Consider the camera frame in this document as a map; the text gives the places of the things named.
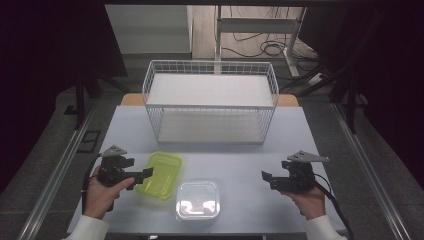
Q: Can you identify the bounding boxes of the white power strip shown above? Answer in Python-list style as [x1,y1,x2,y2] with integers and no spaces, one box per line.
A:
[307,72,326,86]

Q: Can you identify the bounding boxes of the wooden table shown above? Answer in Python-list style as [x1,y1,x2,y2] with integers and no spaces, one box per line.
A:
[120,93,300,108]

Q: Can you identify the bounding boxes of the person's left hand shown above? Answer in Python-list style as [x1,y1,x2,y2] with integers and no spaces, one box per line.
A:
[82,165,136,221]

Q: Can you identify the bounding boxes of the black floor plate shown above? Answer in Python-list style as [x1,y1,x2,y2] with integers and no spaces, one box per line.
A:
[76,130,102,155]

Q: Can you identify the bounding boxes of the dark curtain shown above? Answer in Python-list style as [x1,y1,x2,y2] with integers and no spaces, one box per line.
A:
[0,0,128,196]
[298,0,424,183]

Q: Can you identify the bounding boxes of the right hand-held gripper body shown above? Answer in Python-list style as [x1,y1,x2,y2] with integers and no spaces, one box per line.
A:
[282,150,331,195]

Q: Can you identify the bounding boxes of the green lidded food container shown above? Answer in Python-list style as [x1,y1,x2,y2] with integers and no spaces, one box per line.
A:
[134,151,184,201]

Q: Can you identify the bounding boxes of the clear square food container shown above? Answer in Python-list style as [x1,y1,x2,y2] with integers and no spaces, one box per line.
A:
[175,180,221,223]

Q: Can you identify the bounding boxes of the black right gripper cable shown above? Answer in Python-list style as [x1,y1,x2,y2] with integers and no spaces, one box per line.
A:
[312,172,355,240]

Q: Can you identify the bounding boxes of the white metal desk frame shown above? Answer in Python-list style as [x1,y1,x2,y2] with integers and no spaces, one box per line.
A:
[214,4,308,79]

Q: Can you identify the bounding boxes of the black stand legs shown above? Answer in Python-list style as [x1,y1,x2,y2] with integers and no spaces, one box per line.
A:
[64,71,132,131]
[329,75,368,135]

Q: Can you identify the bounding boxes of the white wire basket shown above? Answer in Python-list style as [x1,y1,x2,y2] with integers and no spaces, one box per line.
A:
[141,59,280,145]

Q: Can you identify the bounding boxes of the black floor cables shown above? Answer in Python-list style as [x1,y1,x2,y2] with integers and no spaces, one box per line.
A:
[221,6,322,74]

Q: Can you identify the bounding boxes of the person's right hand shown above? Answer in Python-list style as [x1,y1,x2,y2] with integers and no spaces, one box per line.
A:
[280,186,327,221]

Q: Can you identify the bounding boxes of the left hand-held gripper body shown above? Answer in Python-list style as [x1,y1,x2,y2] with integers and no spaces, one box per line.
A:
[97,145,128,188]

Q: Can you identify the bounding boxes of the aluminium floor rail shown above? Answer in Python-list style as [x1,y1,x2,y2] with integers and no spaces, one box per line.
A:
[331,101,413,240]
[17,99,98,240]

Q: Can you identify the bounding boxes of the white cabinet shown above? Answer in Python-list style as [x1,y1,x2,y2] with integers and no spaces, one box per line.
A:
[104,4,195,61]

